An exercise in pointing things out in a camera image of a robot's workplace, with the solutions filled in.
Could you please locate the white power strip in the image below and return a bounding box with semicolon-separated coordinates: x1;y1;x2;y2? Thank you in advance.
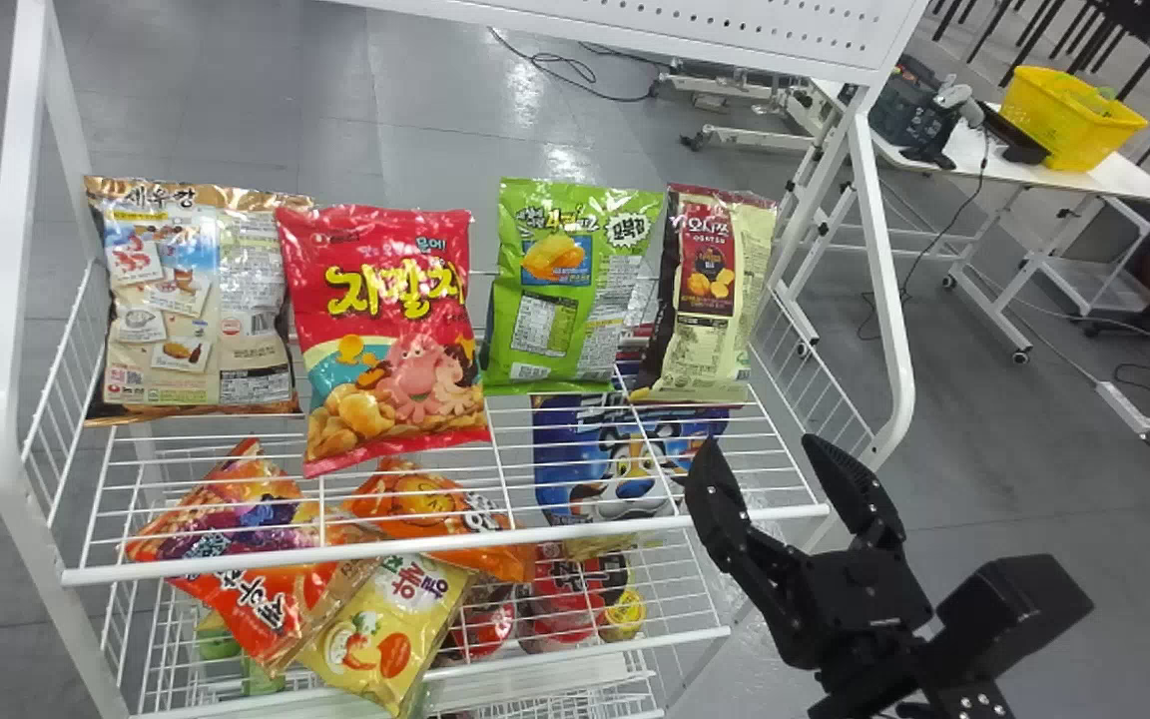
1095;379;1150;437

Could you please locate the black cable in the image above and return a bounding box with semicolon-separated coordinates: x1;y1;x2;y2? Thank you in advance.
488;27;658;105

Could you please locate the yellow and brown snack packet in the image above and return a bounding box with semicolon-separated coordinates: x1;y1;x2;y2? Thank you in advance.
629;182;780;406

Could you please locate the yellow basket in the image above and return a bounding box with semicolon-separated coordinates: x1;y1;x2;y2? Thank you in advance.
998;65;1150;174

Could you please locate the red and black snack packet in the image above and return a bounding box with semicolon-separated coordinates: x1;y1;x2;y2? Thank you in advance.
450;542;648;660

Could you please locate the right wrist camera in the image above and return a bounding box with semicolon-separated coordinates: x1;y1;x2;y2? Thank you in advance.
919;554;1096;692

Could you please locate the blue snack packet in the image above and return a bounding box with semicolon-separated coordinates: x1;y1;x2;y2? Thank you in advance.
529;350;732;560

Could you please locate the black device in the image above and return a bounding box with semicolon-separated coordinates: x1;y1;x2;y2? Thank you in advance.
867;68;967;169

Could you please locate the white side table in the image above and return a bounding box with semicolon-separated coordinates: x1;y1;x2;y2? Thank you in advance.
785;78;1150;366

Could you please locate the orange and purple snack packet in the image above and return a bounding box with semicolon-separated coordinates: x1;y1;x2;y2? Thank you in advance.
125;438;382;681

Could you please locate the green snack packet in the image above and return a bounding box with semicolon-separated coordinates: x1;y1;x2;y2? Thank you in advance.
481;177;665;396

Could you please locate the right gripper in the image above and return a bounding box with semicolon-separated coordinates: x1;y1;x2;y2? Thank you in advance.
683;432;936;719

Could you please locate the beige snack packet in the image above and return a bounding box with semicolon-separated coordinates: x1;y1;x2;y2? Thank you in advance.
84;176;315;428

